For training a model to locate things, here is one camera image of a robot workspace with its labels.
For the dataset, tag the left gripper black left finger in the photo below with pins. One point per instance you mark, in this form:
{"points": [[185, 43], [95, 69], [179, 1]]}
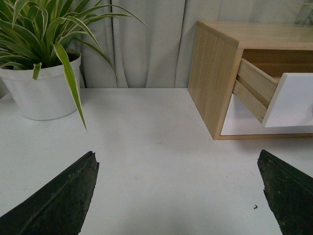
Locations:
{"points": [[59, 207]]}

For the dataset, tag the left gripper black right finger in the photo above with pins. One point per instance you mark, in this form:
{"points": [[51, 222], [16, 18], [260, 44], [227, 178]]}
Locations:
{"points": [[289, 193]]}

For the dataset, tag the white drawer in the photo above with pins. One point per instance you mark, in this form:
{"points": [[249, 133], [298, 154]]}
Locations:
{"points": [[240, 121], [286, 101]]}

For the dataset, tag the wooden drawer cabinet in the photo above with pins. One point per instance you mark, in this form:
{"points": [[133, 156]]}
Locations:
{"points": [[218, 50]]}

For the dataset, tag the white plastic plant pot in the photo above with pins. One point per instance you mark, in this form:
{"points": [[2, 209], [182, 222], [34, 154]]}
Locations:
{"points": [[48, 97]]}

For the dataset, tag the green striped spider plant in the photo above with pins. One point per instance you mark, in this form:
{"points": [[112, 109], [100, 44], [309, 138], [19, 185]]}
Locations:
{"points": [[35, 35]]}

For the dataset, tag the grey curtain backdrop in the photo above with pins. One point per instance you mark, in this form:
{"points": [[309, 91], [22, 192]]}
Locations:
{"points": [[153, 50]]}

